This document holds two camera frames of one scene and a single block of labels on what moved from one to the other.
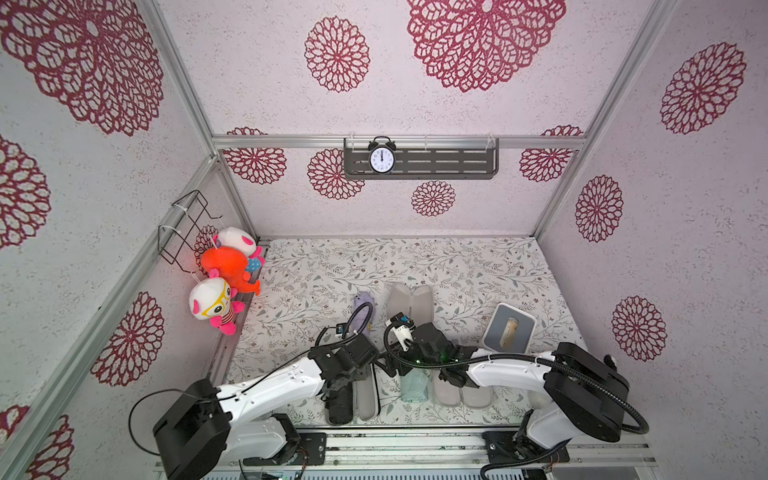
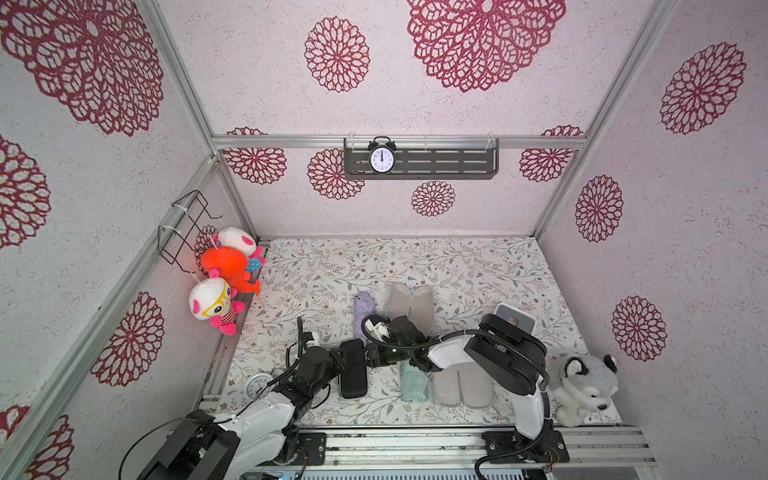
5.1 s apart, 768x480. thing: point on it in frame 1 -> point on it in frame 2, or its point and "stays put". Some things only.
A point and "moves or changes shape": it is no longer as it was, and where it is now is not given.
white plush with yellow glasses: x=211 y=299 stays put
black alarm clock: x=382 y=156 stays put
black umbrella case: x=366 y=398 moves or changes shape
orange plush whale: x=230 y=264 stays put
